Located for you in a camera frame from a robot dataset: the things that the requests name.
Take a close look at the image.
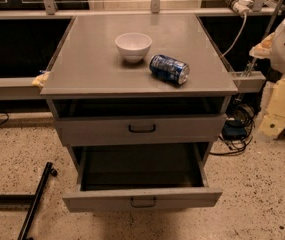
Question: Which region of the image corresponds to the dark blue power adapter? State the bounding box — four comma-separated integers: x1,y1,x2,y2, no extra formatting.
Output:
222,119,247,140

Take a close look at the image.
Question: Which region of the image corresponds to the blue soda can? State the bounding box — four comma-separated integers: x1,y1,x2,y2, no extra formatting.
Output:
149,54,190,85

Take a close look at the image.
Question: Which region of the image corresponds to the white power strip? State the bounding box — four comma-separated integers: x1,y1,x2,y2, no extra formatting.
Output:
224,0,252,17

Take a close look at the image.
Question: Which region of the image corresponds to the grey top drawer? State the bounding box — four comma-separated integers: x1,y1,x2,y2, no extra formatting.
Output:
54,114,226,146

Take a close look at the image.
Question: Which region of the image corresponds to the black metal stand leg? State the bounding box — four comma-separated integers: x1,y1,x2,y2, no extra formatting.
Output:
0,162,58,240

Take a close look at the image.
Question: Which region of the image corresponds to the white power cable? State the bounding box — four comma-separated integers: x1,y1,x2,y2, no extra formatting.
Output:
219,12,248,60

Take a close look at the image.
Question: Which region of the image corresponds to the grey metal rail frame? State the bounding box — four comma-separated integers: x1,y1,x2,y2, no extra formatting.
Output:
0,0,279,100

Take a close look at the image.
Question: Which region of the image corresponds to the white ceramic bowl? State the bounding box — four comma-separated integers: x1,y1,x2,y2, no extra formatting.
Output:
115,33,152,63

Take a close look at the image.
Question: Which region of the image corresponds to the yellow foam piece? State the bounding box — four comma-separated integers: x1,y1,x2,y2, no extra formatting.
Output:
32,72,50,87

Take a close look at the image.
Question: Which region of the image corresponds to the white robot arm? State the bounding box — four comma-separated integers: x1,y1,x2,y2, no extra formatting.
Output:
249,19,285,139

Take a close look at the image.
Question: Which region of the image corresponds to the grey drawer cabinet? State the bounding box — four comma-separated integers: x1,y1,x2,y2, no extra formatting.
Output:
40,13,239,215

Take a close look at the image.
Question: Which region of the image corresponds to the grey drawer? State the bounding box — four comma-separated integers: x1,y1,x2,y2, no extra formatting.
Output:
63,143,222,212
54,114,226,146

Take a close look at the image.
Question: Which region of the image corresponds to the black cable bundle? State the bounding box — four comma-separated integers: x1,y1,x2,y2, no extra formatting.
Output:
209,103,256,157

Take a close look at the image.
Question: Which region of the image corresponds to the thin metal rod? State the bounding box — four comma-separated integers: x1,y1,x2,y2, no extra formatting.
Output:
243,0,284,77

